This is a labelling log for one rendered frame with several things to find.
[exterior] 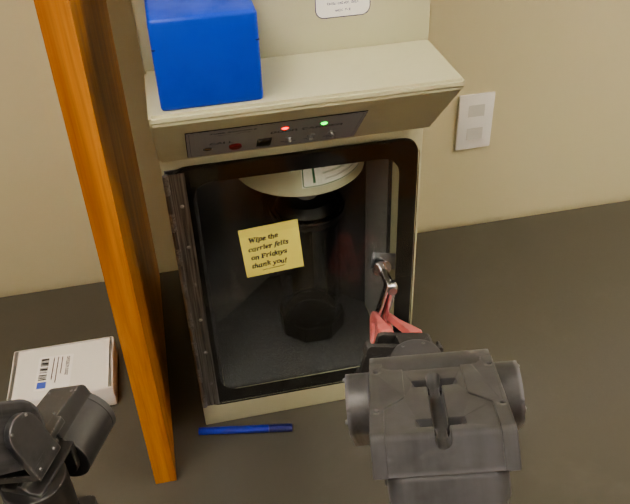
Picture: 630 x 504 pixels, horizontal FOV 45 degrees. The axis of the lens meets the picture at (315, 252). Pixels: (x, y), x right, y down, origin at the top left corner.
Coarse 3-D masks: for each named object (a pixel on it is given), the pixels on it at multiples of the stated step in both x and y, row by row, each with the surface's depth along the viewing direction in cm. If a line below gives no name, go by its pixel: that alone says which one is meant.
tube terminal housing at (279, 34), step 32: (256, 0) 80; (288, 0) 80; (384, 0) 83; (416, 0) 83; (288, 32) 82; (320, 32) 83; (352, 32) 84; (384, 32) 85; (416, 32) 86; (192, 160) 89; (224, 160) 90; (416, 224) 102; (224, 416) 115
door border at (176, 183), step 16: (176, 176) 88; (176, 192) 90; (176, 208) 91; (176, 224) 92; (176, 240) 93; (192, 240) 94; (192, 256) 95; (192, 272) 97; (192, 288) 98; (192, 304) 100; (192, 336) 103; (208, 336) 104; (208, 352) 105; (208, 368) 107; (208, 384) 109; (208, 400) 111
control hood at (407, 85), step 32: (288, 64) 82; (320, 64) 81; (352, 64) 81; (384, 64) 81; (416, 64) 80; (448, 64) 80; (288, 96) 75; (320, 96) 75; (352, 96) 76; (384, 96) 77; (416, 96) 78; (448, 96) 80; (160, 128) 74; (192, 128) 75; (224, 128) 77; (384, 128) 87; (416, 128) 90; (160, 160) 85
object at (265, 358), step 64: (192, 192) 90; (256, 192) 92; (320, 192) 94; (384, 192) 96; (320, 256) 100; (384, 256) 102; (256, 320) 104; (320, 320) 106; (256, 384) 111; (320, 384) 114
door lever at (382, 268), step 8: (376, 264) 102; (384, 264) 102; (376, 272) 103; (384, 272) 101; (384, 280) 100; (392, 280) 100; (384, 288) 100; (392, 288) 99; (384, 296) 100; (392, 296) 100; (384, 304) 100; (376, 312) 102; (384, 312) 101; (384, 320) 102
